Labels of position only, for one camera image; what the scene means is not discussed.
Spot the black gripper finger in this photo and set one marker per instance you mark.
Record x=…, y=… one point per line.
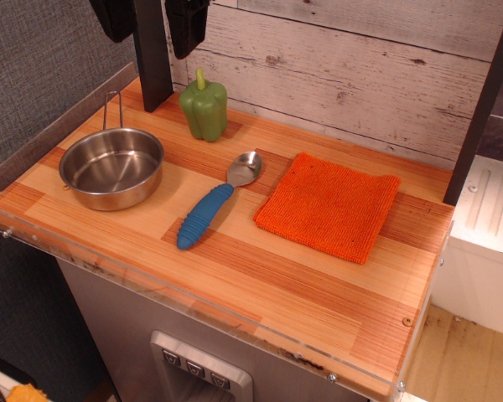
x=116, y=17
x=187, y=23

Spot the green toy bell pepper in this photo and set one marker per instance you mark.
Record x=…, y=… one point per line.
x=204, y=105

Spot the stainless steel pot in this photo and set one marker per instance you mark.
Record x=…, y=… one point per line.
x=115, y=168

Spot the orange knitted cloth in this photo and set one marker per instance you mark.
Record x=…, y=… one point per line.
x=329, y=207

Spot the silver dispenser panel with buttons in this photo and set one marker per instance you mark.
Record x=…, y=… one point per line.
x=191, y=374

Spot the white plastic bin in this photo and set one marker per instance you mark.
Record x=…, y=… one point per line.
x=469, y=278

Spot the clear acrylic edge guard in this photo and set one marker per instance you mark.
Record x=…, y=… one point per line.
x=353, y=324

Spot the dark left wooden post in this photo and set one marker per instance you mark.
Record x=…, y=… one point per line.
x=152, y=54

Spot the dark wooden post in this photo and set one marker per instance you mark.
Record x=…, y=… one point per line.
x=484, y=107
x=152, y=54

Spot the blue-handled metal spoon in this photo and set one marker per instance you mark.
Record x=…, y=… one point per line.
x=243, y=171

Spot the dark right wooden post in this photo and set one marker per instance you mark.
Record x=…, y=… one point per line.
x=484, y=107

